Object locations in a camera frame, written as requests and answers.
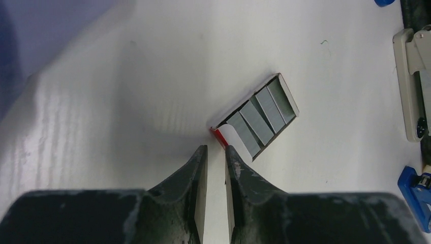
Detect lavender crumpled cloth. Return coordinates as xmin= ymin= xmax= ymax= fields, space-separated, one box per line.
xmin=1 ymin=1 xmax=117 ymax=118

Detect beige and black stapler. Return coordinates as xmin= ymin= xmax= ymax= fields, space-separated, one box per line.
xmin=392 ymin=25 xmax=430 ymax=142

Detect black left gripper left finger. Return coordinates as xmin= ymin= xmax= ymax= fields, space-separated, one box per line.
xmin=1 ymin=145 xmax=208 ymax=243

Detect blue stapler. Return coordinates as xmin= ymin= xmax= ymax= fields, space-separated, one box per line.
xmin=397 ymin=165 xmax=430 ymax=233
xmin=374 ymin=0 xmax=395 ymax=7

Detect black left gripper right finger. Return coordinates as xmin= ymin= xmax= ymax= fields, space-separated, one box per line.
xmin=225 ymin=145 xmax=426 ymax=243

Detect black floral blanket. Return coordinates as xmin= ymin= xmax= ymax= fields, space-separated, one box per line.
xmin=400 ymin=0 xmax=430 ymax=32

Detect box of staples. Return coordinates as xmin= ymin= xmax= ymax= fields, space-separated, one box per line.
xmin=209 ymin=73 xmax=299 ymax=164

